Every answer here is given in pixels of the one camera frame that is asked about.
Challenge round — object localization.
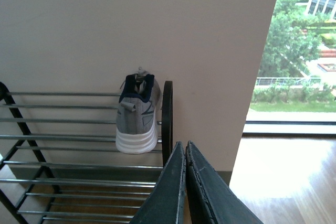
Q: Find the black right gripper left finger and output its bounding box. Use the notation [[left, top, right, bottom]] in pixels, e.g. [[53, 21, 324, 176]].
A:
[[130, 142, 186, 223]]

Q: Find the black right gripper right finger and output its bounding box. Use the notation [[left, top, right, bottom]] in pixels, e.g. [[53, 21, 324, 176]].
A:
[[186, 141, 262, 223]]

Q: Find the grey knit sneaker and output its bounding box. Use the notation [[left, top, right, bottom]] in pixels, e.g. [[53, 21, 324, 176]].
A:
[[116, 68, 162, 154]]

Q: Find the black metal shoe rack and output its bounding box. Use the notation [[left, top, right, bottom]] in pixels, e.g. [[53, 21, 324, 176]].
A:
[[1, 81, 173, 223]]

